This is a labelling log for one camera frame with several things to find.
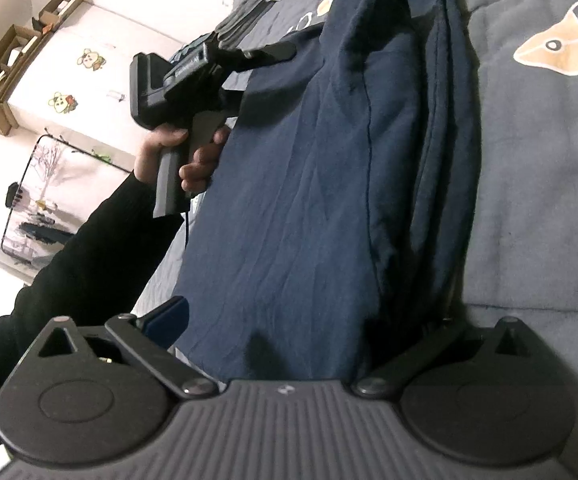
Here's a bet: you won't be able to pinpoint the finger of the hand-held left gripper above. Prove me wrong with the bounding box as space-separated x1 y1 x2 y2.
241 41 298 63

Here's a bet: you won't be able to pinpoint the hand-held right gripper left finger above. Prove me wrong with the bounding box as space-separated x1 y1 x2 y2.
36 296 218 401

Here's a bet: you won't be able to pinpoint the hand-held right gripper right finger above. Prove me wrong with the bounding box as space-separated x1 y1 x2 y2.
353 316 544 400

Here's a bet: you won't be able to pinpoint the navy blue garment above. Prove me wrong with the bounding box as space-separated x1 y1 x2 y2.
173 0 486 382

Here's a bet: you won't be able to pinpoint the person's left forearm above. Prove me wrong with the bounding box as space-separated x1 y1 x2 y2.
0 170 192 466

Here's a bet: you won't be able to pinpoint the person's left hand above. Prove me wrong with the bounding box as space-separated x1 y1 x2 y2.
133 126 233 197

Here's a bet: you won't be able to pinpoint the folded grey jeans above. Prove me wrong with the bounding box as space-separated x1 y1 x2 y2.
217 0 294 48

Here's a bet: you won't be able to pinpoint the white wardrobe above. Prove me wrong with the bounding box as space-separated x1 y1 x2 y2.
4 0 234 181

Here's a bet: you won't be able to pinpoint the cartoon animal sticker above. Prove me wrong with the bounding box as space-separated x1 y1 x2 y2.
48 91 80 114
77 48 106 72

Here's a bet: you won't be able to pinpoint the black framed picture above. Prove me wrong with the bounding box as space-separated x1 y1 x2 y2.
0 134 137 267

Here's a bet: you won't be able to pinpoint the grey-blue printed quilt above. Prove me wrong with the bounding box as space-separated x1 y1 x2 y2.
134 0 578 480

